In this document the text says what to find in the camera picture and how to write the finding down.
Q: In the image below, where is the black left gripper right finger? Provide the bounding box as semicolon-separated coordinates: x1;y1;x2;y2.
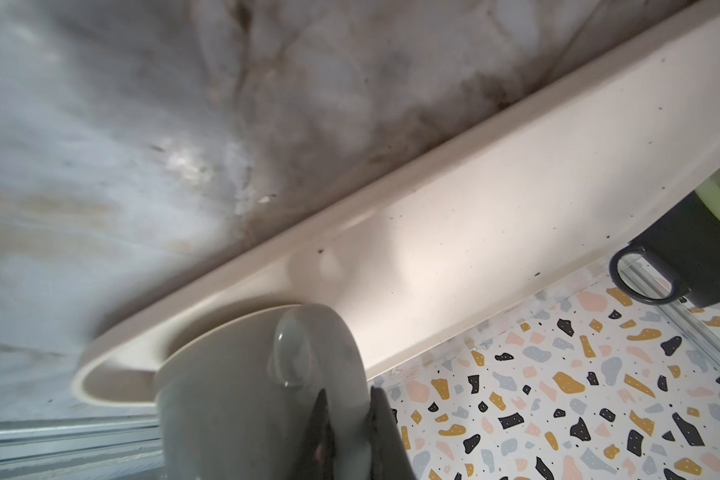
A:
368;387;416;480

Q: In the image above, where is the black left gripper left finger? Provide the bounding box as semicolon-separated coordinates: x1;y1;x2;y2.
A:
293;389;336;480

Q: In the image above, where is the grey mug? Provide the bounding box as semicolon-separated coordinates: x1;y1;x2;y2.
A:
154;304;372;479

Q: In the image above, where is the black mug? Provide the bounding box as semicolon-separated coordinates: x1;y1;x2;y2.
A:
609;192;720;308

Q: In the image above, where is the beige plastic tray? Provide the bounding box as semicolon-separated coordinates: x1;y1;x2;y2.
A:
71;1;720;407

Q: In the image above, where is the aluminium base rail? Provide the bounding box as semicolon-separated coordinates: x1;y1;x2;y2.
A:
0;416;164;479

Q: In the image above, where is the right corner aluminium post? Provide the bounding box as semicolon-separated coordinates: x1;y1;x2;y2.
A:
619;262;720;369

